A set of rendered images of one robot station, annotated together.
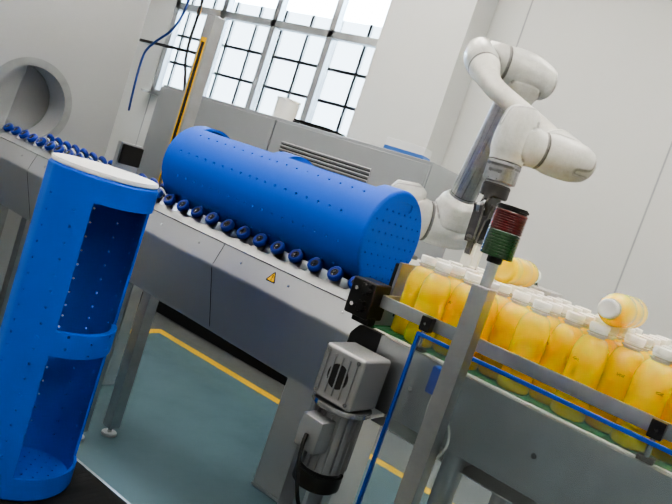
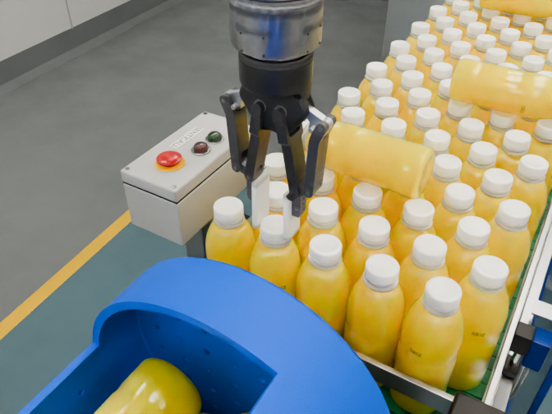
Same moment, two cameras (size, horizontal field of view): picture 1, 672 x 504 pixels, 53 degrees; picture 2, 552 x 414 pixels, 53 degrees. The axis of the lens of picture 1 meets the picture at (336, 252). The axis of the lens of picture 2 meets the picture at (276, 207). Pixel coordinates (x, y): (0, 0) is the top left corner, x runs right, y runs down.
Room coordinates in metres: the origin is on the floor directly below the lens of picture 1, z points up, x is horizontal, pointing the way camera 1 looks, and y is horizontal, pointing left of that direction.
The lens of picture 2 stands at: (1.84, 0.18, 1.55)
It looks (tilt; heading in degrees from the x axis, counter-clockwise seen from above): 39 degrees down; 264
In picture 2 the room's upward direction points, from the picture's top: straight up
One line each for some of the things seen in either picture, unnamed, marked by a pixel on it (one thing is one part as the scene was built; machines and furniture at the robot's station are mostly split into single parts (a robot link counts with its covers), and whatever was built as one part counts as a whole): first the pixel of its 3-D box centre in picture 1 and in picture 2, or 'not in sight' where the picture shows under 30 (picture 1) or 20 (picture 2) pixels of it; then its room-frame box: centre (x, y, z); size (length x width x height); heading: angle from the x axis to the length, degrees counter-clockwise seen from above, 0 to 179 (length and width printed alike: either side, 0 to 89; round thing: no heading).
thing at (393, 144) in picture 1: (407, 150); not in sight; (3.78, -0.20, 1.48); 0.24 x 0.12 x 0.08; 66
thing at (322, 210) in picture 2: not in sight; (323, 209); (1.72, -0.38, 1.09); 0.04 x 0.04 x 0.02
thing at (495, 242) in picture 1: (500, 244); not in sight; (1.27, -0.29, 1.18); 0.06 x 0.06 x 0.05
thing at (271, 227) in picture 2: not in sight; (275, 227); (1.79, -0.35, 1.09); 0.04 x 0.04 x 0.02
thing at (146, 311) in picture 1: (131, 358); not in sight; (2.46, 0.61, 0.31); 0.06 x 0.06 x 0.63; 54
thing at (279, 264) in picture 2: not in sight; (274, 283); (1.79, -0.35, 0.99); 0.07 x 0.07 x 0.19
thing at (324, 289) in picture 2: not in sight; (321, 304); (1.73, -0.30, 0.99); 0.07 x 0.07 x 0.19
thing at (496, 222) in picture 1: (508, 222); not in sight; (1.27, -0.29, 1.23); 0.06 x 0.06 x 0.04
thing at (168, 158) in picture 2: not in sight; (169, 159); (1.92, -0.49, 1.11); 0.04 x 0.04 x 0.01
